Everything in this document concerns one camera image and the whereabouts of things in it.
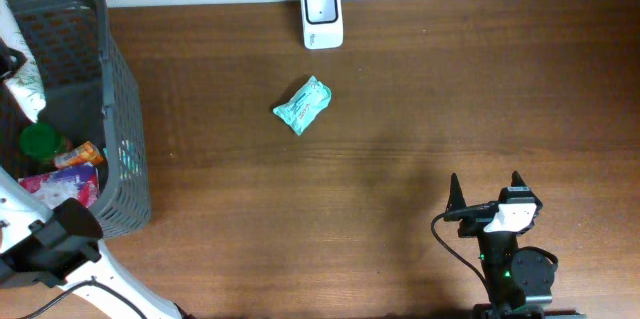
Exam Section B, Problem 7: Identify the green lid jar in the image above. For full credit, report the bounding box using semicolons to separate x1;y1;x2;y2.
19;122;72;163

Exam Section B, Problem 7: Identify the white barcode scanner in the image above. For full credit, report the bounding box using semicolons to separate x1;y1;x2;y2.
300;0;344;50

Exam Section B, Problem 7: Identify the pink purple tissue pack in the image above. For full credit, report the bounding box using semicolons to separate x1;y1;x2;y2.
18;163;100;208

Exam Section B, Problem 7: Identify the orange tissue pack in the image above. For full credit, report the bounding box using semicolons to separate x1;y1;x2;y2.
53;141;104;169

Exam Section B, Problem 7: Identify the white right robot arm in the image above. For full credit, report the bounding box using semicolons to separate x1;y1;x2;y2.
432;172;584;319

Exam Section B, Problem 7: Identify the white floral cream tube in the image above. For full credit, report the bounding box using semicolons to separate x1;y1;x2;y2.
1;0;46;123

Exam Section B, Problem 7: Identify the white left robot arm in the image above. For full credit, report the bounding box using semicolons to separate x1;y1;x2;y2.
1;173;190;318

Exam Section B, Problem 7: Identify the grey plastic basket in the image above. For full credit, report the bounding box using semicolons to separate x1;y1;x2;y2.
6;0;151;238

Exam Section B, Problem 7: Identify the teal wet wipes pack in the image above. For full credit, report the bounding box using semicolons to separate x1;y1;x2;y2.
272;76;332;136

